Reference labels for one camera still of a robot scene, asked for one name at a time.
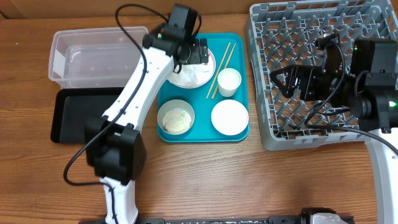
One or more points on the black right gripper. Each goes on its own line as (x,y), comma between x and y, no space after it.
(308,77)

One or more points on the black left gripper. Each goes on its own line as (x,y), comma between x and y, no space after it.
(199,51)

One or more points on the white napkin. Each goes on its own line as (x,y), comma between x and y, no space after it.
(192,76)

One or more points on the white paper cup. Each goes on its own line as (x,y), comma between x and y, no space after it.
(229,80)

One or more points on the grey-green bowl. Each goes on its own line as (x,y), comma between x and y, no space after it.
(171,104)

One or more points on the pink small bowl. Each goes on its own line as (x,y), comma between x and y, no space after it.
(229,117)

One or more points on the white rice pile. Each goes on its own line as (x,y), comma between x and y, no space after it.
(176,121)

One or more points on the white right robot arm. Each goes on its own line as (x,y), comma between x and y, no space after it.
(368,92)

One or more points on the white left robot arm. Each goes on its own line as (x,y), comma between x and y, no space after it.
(113,143)

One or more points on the grey dishwasher rack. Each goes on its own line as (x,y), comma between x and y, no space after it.
(301,53)

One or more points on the pink round plate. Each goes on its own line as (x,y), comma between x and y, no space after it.
(211,65)

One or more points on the teal plastic tray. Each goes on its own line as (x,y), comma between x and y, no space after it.
(220,44)

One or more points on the clear plastic bin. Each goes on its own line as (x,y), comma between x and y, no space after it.
(92,58)

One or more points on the black plastic tray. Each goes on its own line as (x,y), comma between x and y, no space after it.
(74,106)

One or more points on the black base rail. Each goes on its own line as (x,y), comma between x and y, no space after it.
(306,216)

